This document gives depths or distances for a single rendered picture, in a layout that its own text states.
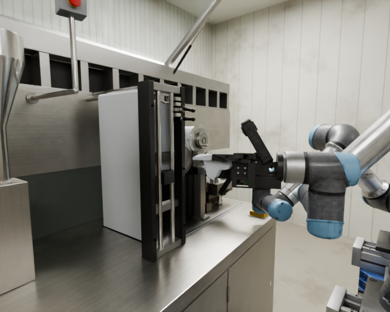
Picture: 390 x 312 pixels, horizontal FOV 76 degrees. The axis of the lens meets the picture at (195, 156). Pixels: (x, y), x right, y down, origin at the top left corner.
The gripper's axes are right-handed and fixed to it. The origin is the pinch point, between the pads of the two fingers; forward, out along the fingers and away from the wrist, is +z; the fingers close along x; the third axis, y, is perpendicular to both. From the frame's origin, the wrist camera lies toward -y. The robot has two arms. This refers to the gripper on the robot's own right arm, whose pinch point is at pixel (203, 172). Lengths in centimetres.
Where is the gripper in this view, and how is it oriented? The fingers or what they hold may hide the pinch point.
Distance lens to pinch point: 121.7
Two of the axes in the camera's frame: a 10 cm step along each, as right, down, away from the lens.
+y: 0.0, -9.9, -1.1
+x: -5.9, 0.9, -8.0
